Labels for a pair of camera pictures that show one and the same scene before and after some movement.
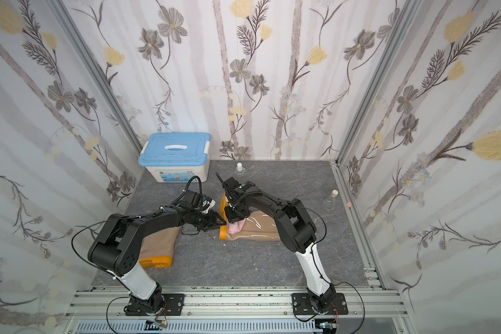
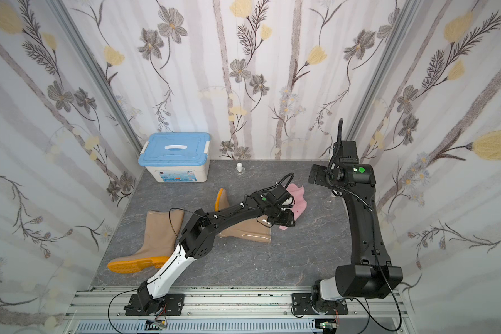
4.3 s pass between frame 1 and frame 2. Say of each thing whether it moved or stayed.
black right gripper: moved
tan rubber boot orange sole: stayed
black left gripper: moved
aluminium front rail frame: stayed
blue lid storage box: stayed
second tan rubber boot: stayed
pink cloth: moved
